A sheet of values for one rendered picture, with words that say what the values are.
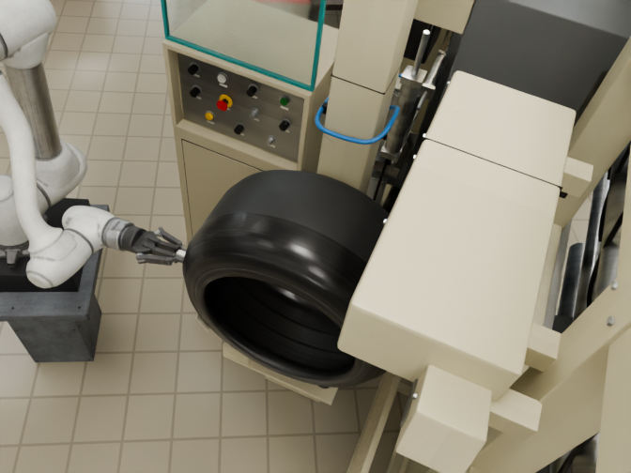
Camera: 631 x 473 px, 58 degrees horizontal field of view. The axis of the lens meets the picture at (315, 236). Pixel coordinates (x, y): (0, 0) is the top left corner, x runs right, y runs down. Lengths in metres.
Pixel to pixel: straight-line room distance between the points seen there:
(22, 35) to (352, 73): 0.87
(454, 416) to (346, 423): 1.84
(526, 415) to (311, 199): 0.66
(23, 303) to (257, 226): 1.17
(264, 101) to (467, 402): 1.46
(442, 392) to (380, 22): 0.75
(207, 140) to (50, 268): 0.88
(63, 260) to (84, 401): 1.15
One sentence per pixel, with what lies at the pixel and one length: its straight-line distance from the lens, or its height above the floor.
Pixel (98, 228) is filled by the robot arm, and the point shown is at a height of 1.12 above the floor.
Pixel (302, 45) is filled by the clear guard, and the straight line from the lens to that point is 1.84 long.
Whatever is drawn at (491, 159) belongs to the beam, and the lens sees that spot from 1.05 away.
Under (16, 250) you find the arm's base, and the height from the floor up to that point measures 0.80.
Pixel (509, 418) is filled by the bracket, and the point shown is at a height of 1.69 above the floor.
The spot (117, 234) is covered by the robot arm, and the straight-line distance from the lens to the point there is 1.70.
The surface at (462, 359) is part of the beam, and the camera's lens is 0.82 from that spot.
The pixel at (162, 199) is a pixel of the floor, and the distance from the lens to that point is 3.26.
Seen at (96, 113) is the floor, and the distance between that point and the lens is 3.81.
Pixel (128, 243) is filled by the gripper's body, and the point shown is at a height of 1.12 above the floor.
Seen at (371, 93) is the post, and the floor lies 1.65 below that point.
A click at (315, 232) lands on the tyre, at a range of 1.23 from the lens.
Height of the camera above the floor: 2.46
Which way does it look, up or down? 53 degrees down
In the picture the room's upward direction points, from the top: 10 degrees clockwise
